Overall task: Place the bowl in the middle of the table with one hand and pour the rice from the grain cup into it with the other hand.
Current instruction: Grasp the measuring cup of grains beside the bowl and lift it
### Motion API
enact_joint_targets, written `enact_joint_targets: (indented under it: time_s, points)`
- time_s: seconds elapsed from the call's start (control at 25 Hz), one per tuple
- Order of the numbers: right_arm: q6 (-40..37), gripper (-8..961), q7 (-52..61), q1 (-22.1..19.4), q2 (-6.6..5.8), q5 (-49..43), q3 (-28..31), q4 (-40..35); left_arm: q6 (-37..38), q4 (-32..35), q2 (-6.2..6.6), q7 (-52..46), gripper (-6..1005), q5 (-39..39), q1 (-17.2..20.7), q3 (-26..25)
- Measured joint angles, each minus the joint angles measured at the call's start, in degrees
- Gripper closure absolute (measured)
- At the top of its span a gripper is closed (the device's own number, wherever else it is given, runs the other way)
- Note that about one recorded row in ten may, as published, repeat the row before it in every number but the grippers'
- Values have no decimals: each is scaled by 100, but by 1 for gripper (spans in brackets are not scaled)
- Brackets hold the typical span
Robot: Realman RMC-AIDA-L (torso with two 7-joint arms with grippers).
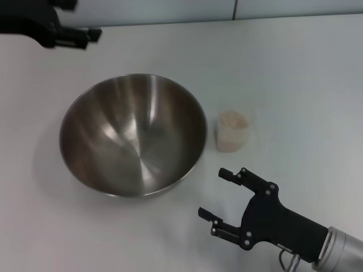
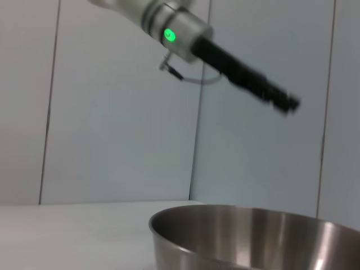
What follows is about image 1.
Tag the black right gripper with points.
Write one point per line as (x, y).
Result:
(272, 221)

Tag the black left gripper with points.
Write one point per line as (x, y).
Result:
(28, 17)

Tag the clear plastic measuring cup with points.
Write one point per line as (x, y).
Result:
(231, 141)

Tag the stainless steel mixing bowl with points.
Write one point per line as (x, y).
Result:
(133, 136)

